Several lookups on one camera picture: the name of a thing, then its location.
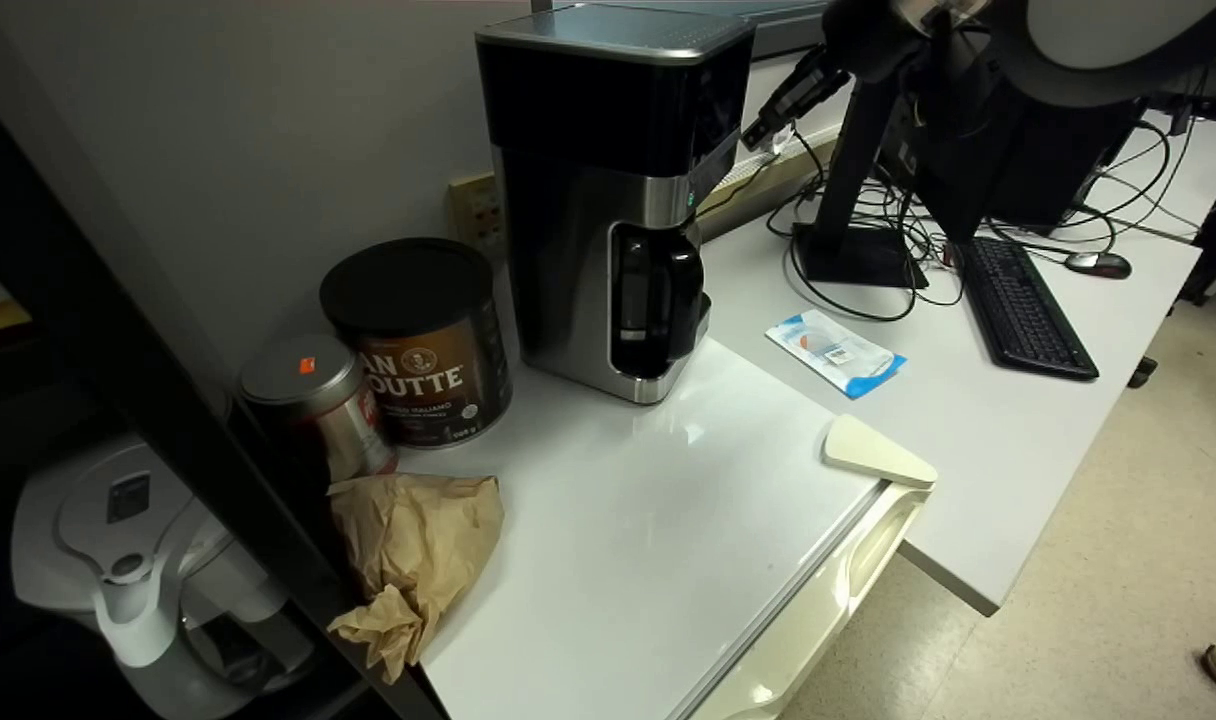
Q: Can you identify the black monitor with stand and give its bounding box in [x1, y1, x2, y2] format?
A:
[741, 0, 1216, 294]

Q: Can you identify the black shelving unit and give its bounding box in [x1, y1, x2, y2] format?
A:
[0, 80, 449, 720]

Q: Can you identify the black computer mouse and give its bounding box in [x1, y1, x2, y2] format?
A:
[1065, 253, 1131, 279]

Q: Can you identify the silver canister grey lid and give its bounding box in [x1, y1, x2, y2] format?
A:
[241, 333, 398, 483]

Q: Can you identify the white water filter pitcher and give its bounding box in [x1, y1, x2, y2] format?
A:
[14, 435, 315, 720]

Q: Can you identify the black silver coffee machine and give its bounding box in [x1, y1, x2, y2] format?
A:
[475, 6, 754, 403]

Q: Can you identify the black computer keyboard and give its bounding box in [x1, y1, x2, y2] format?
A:
[960, 238, 1101, 381]

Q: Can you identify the blue white wipes packet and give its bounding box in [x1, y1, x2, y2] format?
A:
[768, 309, 906, 400]

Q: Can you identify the white desk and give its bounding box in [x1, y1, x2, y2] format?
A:
[706, 122, 1216, 617]

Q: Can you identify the brown coffee can black lid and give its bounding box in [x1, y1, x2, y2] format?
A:
[320, 238, 513, 444]

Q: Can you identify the white mini fridge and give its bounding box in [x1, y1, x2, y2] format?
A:
[406, 339, 926, 720]

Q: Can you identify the beige wall power outlet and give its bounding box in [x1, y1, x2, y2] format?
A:
[449, 173, 506, 245]

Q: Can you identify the glass coffee carafe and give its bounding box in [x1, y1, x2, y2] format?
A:
[614, 225, 709, 381]

